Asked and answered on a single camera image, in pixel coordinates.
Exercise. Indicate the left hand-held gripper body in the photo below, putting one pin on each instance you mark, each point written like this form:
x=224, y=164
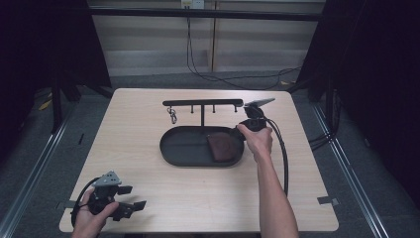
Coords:
x=104, y=196

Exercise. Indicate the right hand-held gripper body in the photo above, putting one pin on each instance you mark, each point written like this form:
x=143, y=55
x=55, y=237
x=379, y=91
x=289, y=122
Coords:
x=256, y=114

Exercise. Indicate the brown zip pouch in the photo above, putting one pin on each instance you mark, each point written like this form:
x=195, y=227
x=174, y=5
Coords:
x=223, y=147

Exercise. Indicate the black hook rack with tray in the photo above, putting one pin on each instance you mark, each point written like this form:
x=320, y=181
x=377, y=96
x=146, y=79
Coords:
x=188, y=147

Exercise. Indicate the silver carabiner keyring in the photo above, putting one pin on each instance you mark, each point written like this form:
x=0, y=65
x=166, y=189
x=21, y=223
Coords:
x=172, y=115

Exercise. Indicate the person's left hand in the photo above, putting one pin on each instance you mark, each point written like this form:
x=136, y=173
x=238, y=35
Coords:
x=90, y=219

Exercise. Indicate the person's right hand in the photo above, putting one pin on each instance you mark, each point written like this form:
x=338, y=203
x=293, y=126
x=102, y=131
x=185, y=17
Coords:
x=259, y=142

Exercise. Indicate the grey tape strip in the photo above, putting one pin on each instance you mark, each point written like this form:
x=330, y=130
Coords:
x=327, y=200
x=64, y=205

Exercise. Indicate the black stand leg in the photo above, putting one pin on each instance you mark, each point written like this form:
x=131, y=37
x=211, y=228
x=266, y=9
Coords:
x=56, y=105

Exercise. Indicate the yellow floor tape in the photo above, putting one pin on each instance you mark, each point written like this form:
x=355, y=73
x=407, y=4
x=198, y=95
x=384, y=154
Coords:
x=44, y=105

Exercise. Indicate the black curtain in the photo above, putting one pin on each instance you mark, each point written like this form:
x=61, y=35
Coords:
x=46, y=49
x=373, y=82

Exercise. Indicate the metal floor rail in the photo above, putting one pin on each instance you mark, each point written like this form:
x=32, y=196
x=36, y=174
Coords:
x=350, y=175
x=31, y=175

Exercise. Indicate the black horizontal frame bar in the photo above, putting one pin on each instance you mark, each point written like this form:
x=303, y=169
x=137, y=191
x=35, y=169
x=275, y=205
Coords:
x=204, y=14

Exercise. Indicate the white wall outlet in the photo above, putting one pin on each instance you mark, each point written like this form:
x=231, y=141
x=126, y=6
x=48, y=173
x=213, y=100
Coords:
x=192, y=4

